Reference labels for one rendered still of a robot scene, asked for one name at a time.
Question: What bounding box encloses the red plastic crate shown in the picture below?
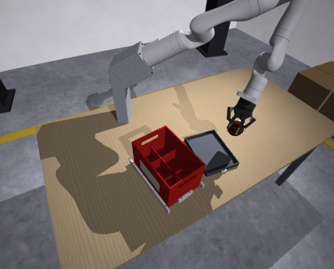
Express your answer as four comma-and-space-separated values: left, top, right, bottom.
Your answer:
132, 126, 206, 207

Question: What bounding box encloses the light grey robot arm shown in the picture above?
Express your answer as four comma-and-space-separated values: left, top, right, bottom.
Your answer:
142, 0, 311, 105

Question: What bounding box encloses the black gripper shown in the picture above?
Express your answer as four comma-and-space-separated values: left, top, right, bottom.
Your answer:
226, 98, 256, 135

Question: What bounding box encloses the brown bottle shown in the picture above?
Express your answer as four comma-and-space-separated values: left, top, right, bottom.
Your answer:
228, 119, 245, 136

